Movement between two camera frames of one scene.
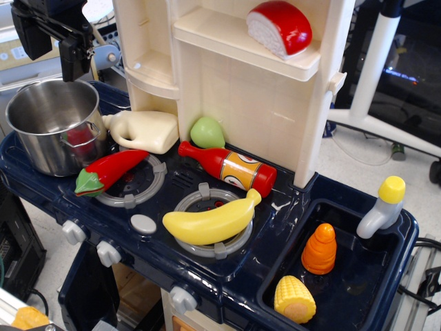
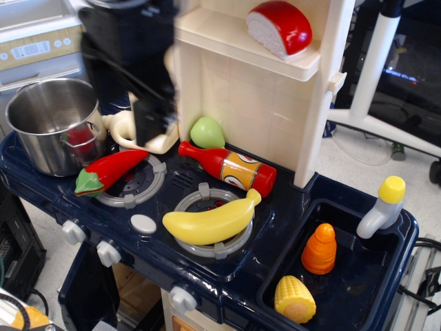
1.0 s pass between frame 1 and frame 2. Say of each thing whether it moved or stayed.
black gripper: moved
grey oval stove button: stayed
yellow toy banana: stayed
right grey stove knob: stayed
